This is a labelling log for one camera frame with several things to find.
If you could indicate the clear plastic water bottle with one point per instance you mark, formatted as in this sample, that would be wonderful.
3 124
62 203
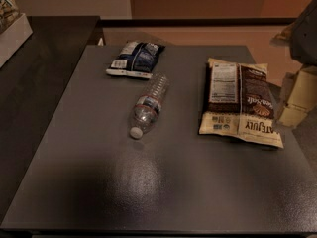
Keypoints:
147 109

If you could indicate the blue snack bag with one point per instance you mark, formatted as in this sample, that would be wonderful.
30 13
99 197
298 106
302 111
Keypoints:
136 59

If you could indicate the dark wooden side table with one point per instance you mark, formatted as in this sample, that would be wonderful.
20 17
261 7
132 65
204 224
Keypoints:
32 82

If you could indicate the brown and cream chip bag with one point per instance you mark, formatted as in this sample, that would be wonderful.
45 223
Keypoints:
237 103

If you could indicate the white box with snacks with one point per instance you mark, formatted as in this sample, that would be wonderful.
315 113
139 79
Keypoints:
14 29

